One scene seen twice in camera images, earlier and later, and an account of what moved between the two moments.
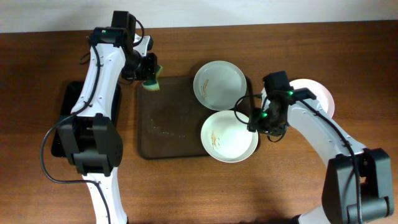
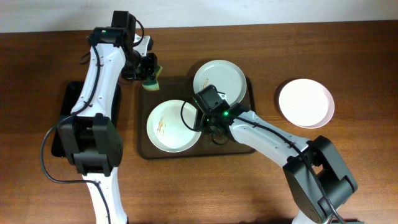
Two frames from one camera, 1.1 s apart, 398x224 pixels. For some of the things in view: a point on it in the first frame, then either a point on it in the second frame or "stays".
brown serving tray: x=170 y=119 stays
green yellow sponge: x=153 y=84 stays
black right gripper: x=257 y=121 to x=216 y=133
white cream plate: x=226 y=139 to x=166 y=130
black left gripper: x=150 y=70 stays
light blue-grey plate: x=218 y=84 stays
